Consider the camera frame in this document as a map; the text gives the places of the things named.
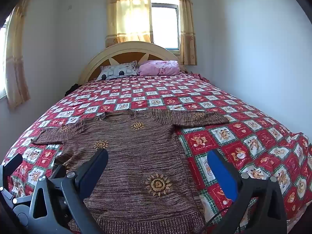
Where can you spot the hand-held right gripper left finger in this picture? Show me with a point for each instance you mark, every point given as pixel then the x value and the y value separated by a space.
pixel 97 165

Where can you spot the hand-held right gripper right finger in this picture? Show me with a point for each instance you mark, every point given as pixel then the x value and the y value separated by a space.
pixel 221 175

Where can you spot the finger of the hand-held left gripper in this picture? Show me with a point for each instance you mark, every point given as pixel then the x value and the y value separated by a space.
pixel 59 169
pixel 12 164

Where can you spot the brown knitted sweater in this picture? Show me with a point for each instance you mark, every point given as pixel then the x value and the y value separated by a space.
pixel 136 156

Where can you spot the red printed bed blanket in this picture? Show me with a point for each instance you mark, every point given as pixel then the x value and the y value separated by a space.
pixel 243 131

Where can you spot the dark cloth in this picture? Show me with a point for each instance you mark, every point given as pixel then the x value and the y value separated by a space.
pixel 72 89

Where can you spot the grey patterned pillow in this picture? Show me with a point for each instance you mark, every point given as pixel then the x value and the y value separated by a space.
pixel 117 72

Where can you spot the side window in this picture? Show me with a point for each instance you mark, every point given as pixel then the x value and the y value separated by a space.
pixel 2 65

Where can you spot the red ruffled cloth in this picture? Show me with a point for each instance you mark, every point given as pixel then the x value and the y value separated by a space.
pixel 197 75

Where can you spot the yellow side window curtain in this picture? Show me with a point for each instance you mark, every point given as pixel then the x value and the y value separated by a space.
pixel 14 61

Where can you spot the pink pillow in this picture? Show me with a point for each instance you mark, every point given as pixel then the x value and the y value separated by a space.
pixel 158 67

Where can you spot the cream wooden headboard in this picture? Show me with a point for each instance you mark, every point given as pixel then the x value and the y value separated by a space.
pixel 126 51

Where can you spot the narrow yellow window curtain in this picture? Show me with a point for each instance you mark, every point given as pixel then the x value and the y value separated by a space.
pixel 186 29

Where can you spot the wide yellow window curtain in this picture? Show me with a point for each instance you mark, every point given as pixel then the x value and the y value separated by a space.
pixel 126 12

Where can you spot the bedroom window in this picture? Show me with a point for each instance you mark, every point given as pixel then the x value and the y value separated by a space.
pixel 165 24

